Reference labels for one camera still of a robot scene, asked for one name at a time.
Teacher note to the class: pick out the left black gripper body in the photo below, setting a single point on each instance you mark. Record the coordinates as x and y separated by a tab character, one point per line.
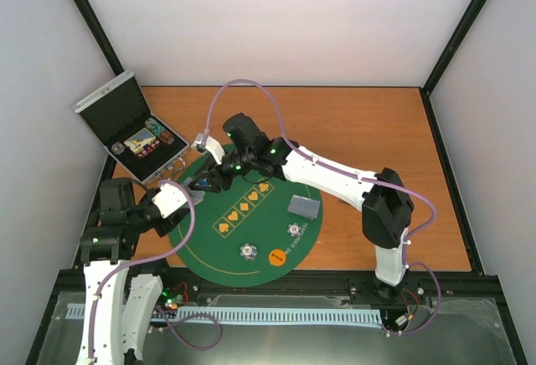
136	214

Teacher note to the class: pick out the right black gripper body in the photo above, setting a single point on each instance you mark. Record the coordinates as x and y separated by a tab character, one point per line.
244	160

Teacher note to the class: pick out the blue small blind button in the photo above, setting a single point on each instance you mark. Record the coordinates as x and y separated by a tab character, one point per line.
203	182

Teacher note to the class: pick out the white blue chip stack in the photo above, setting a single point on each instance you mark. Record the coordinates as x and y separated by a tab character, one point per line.
248	251
294	230

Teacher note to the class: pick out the dealt blue-backed playing card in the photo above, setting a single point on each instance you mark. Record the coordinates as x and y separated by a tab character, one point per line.
305	207

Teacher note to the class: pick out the orange big blind button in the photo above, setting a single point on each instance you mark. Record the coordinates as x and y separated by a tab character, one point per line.
277	257

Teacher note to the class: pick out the deck of playing cards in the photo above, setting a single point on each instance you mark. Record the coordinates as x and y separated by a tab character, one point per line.
196	195

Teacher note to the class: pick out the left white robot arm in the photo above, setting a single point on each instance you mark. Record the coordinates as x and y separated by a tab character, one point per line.
121	291

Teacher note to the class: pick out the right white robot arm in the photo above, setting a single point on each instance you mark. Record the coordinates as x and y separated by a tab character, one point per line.
381	198

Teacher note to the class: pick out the round green poker mat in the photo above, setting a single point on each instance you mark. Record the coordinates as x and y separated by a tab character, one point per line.
253	211

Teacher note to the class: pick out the red dice row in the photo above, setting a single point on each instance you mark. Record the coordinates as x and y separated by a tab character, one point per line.
148	149

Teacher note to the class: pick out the lone chip in case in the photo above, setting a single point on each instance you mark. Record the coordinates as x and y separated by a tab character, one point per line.
118	148

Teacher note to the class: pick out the boxed card deck in case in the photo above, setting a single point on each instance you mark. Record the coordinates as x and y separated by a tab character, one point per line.
139	140

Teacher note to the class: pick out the poker chips in case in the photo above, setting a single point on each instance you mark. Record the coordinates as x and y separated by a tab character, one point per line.
159	130

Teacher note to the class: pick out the black triangular card piece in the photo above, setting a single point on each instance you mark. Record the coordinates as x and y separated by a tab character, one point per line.
345	202

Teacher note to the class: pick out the aluminium poker case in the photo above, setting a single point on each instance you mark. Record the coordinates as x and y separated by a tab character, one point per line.
118	110

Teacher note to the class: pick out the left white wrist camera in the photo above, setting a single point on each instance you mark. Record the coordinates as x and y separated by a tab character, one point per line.
169	198

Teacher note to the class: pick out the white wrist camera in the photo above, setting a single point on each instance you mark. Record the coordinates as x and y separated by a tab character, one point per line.
206	144
169	198

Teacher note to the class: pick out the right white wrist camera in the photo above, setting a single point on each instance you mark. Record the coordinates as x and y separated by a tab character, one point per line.
206	144

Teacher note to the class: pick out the light blue slotted cable duct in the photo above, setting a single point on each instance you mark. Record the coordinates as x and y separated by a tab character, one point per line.
263	316

